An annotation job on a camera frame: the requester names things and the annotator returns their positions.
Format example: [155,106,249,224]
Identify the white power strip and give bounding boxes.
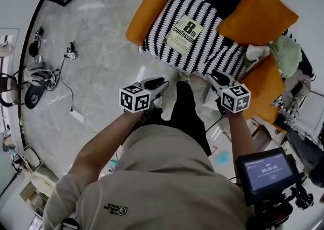
[69,107,86,123]

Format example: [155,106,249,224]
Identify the green plush toy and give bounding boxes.
[268,35,303,78]

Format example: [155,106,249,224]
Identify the orange armchair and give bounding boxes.
[126,0,177,47]

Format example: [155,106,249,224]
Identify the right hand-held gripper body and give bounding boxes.
[206,69,252,114]

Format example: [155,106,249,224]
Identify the beige shirt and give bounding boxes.
[42,123,255,230]

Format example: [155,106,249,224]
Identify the cream paperback book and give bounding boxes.
[161,14,205,57]

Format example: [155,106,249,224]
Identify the black trousers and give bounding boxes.
[121,80,212,157]

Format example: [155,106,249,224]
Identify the person's left forearm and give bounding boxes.
[67,109,143,177]

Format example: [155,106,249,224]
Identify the spare hand-held gripper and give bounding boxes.
[66,41,78,61]

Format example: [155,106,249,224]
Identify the black monitor screen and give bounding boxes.
[235,147,302,207]

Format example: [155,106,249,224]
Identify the person's right forearm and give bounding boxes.
[224,110,257,160]

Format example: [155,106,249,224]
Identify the black camera rig mount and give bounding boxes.
[246,170,315,230]

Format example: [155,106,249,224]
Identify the grey helmet with straps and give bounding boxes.
[23,61,55,85]

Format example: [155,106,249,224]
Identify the black floor cable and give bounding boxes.
[52,56,74,110]

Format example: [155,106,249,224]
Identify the black headset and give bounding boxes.
[28,40,42,58]

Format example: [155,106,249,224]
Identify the black round case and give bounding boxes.
[24,84,47,110]

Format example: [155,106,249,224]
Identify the black white striped blanket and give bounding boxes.
[138,0,248,79]

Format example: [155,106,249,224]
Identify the black chair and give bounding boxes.
[0,72,26,109]

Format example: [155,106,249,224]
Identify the white cabinet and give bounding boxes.
[295,89,324,134]

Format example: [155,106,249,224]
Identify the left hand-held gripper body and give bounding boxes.
[118,77,170,114]

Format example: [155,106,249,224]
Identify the black white patterned cloth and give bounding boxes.
[272,67,317,124]

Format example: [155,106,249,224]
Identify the small black device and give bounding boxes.
[34,26,46,40]

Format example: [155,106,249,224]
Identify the large orange cushion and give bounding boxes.
[216,0,300,46]

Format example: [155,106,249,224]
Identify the small orange cushion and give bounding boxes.
[239,54,287,124]

